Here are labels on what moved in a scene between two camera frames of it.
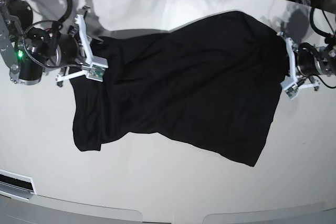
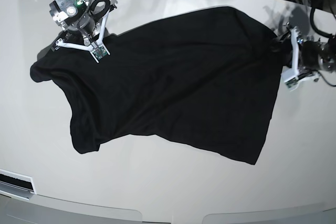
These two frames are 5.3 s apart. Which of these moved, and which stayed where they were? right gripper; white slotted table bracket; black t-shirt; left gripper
Moved: left gripper; black t-shirt
Stayed: white slotted table bracket; right gripper
